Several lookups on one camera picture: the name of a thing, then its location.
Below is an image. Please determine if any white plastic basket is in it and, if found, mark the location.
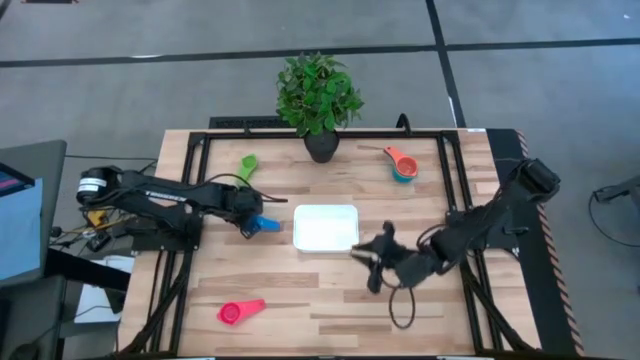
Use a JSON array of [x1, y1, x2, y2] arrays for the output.
[[292, 203, 360, 254]]

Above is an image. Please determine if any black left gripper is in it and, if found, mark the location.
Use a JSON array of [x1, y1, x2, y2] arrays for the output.
[[227, 188, 289, 240]]

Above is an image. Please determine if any black aluminium table frame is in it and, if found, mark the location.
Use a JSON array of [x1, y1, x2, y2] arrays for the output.
[[119, 128, 541, 357]]

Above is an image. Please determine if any blue measuring cup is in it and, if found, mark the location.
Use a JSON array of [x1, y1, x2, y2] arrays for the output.
[[241, 214, 282, 240]]

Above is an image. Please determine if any dark right gripper cable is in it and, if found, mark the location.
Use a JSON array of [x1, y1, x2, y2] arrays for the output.
[[387, 282, 417, 330]]

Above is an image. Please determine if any black hazard-striped floor mat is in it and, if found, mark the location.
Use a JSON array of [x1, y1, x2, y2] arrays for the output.
[[486, 128, 586, 357]]

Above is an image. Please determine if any light blue sheet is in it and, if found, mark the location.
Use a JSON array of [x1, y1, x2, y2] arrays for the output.
[[0, 177, 45, 282]]

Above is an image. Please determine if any monitor screen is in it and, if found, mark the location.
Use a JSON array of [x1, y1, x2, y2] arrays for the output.
[[0, 139, 69, 290]]

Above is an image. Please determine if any green plant in black pot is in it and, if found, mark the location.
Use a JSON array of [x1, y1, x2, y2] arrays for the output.
[[275, 51, 365, 165]]

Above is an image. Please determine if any ribbed black floor mat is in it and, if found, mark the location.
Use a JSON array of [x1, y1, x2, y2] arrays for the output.
[[208, 115, 292, 130]]

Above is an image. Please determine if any black floor cable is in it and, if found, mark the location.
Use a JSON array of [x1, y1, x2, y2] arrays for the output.
[[587, 187, 640, 250]]

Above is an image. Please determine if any white flat panel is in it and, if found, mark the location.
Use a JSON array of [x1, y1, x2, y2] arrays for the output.
[[73, 254, 135, 325]]

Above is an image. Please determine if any green measuring cup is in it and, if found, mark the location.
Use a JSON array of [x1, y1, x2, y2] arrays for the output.
[[234, 153, 259, 189]]

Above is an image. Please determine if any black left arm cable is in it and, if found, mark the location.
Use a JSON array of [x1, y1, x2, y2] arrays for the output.
[[202, 172, 253, 195]]

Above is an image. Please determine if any orange measuring cup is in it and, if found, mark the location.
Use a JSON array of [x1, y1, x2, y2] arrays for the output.
[[383, 145, 419, 179]]

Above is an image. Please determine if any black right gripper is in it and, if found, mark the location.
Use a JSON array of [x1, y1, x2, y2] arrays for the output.
[[349, 220, 436, 294]]

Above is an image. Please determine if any pink measuring cup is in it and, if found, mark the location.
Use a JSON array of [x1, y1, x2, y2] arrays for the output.
[[216, 298, 267, 326]]

